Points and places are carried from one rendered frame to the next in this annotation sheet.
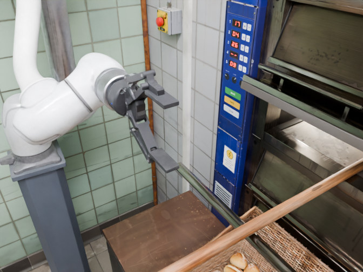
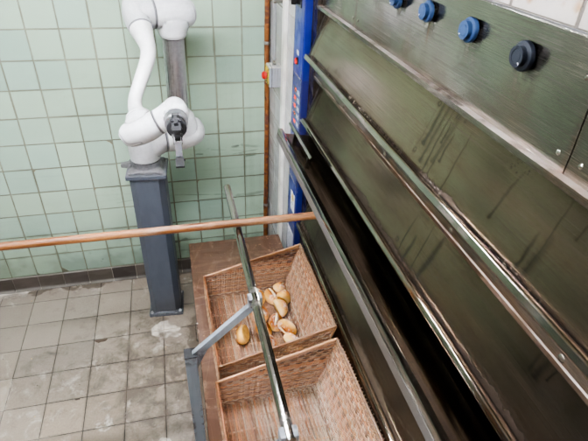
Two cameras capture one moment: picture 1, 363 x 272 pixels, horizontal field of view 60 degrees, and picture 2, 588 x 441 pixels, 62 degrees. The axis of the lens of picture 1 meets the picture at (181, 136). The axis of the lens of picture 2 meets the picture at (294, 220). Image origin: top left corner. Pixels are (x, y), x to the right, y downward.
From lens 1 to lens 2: 1.28 m
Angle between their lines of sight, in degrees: 15
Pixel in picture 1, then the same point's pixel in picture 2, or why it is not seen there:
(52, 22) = (171, 67)
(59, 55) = (174, 92)
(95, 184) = (205, 214)
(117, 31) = (240, 75)
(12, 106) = not seen: hidden behind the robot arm
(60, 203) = (158, 209)
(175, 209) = (256, 244)
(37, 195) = (141, 197)
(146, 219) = (227, 246)
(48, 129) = (135, 137)
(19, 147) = (135, 155)
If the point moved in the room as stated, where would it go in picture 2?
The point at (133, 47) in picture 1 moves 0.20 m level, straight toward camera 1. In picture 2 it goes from (254, 91) to (245, 103)
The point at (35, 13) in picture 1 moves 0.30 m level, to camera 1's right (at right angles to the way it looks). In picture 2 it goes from (148, 66) to (213, 77)
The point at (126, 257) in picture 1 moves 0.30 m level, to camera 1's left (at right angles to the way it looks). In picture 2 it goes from (197, 266) to (149, 253)
